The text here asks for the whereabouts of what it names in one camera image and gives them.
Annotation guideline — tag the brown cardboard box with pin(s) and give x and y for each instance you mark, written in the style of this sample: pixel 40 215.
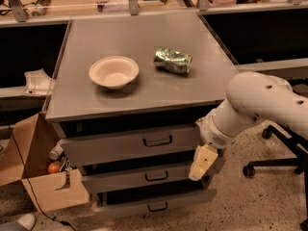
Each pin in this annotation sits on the brown cardboard box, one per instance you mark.
pixel 26 159

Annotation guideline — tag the white shoe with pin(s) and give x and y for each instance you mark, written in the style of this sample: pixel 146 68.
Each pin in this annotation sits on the white shoe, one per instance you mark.
pixel 27 222

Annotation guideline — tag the handheld tool on desk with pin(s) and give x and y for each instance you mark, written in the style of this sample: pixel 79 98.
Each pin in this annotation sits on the handheld tool on desk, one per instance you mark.
pixel 40 7

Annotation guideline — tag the grey top drawer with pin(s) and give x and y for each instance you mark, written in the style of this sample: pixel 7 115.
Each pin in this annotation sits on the grey top drawer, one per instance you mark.
pixel 89 140

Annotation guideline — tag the orange fruit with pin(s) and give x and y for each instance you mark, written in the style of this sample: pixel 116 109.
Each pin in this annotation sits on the orange fruit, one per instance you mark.
pixel 54 167

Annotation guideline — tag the grey drawer cabinet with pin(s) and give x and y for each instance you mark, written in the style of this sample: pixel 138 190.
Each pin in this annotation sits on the grey drawer cabinet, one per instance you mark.
pixel 138 37

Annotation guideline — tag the beige paper bowl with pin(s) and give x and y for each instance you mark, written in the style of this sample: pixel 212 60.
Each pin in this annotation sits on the beige paper bowl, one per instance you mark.
pixel 114 72

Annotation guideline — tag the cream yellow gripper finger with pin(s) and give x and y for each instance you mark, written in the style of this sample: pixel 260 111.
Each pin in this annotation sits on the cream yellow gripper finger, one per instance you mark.
pixel 204 157

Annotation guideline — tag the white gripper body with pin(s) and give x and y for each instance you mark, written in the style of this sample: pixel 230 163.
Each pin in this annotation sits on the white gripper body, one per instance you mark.
pixel 212 133

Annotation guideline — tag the white plastic bottle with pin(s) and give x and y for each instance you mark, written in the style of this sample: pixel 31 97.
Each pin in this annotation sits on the white plastic bottle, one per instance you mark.
pixel 56 153

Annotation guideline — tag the grey bottom drawer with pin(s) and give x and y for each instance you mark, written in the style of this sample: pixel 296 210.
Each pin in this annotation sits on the grey bottom drawer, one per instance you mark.
pixel 153 198

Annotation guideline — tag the crushed green can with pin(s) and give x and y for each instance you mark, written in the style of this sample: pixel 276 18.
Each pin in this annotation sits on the crushed green can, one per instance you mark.
pixel 172 60

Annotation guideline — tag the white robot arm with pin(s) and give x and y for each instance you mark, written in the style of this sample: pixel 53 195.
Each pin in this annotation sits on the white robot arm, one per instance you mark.
pixel 251 98

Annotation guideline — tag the white curved plastic part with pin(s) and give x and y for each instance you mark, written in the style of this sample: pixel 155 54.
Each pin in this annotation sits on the white curved plastic part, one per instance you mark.
pixel 38 83

